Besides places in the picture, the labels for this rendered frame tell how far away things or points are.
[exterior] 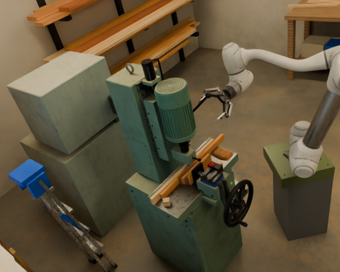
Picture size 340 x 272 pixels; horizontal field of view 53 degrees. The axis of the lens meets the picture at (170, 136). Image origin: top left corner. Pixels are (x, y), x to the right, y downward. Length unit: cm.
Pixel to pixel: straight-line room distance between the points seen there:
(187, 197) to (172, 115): 49
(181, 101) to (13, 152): 267
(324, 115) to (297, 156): 31
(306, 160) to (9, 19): 300
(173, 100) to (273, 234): 157
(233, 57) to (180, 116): 48
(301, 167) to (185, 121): 74
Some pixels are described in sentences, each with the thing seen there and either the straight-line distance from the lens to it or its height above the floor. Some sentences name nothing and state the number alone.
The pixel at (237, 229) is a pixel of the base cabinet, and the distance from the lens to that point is 259.
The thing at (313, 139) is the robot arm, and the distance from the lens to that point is 204.
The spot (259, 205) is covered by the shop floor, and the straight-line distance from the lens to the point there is 304.
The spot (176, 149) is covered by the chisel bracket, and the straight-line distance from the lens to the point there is 200.
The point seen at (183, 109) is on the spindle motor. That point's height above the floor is 140.
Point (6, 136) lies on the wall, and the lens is 396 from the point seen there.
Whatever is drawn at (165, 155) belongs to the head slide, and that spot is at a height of 105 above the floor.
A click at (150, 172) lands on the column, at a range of 220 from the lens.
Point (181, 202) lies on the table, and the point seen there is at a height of 90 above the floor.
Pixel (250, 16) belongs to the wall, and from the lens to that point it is 533.
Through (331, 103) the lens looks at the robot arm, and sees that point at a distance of 191.
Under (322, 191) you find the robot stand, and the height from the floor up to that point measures 47.
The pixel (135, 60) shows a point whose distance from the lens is 443.
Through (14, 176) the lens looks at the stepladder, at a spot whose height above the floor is 116.
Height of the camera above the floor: 231
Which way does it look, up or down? 36 degrees down
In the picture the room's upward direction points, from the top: 14 degrees counter-clockwise
